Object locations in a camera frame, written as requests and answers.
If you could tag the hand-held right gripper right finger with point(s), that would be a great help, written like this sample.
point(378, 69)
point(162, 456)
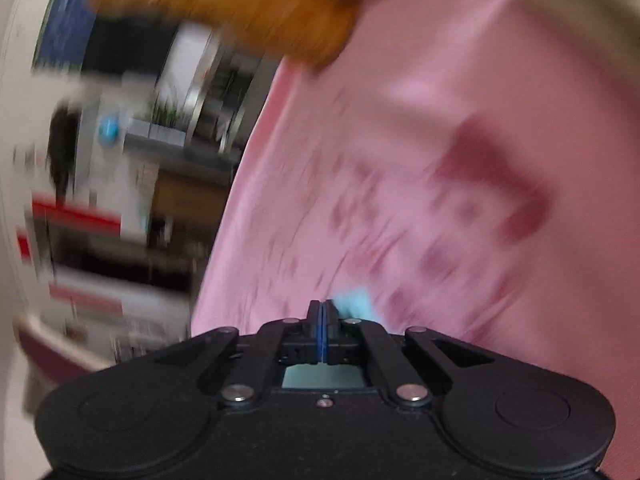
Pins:
point(332, 335)

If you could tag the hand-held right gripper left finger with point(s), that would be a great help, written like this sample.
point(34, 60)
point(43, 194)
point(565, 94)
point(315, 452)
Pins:
point(316, 335)

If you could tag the teal t-shirt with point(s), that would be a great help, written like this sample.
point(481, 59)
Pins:
point(355, 302)

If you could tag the small green plant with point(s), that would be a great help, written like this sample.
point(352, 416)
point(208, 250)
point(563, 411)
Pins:
point(167, 112)

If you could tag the white red striped box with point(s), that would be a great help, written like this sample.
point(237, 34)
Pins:
point(70, 230)

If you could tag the pink printed blanket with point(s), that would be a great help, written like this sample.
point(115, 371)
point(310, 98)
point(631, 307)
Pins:
point(450, 85)

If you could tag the yellow brown plush toy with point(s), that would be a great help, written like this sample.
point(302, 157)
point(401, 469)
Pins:
point(280, 15)

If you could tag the beige garment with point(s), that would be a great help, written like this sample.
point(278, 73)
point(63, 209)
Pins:
point(610, 5)

